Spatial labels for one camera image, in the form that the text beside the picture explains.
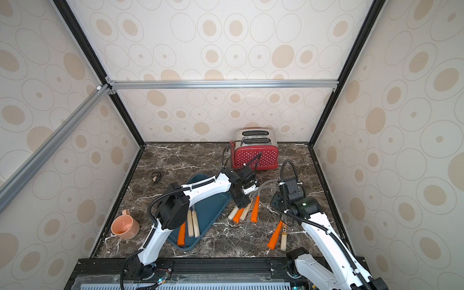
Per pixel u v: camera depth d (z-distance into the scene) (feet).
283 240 2.65
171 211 1.77
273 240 2.65
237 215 2.87
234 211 2.87
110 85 2.95
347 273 1.30
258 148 3.07
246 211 2.89
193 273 2.40
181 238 2.61
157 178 3.29
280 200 2.30
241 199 2.61
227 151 3.16
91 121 2.80
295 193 1.91
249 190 2.62
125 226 2.74
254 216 2.86
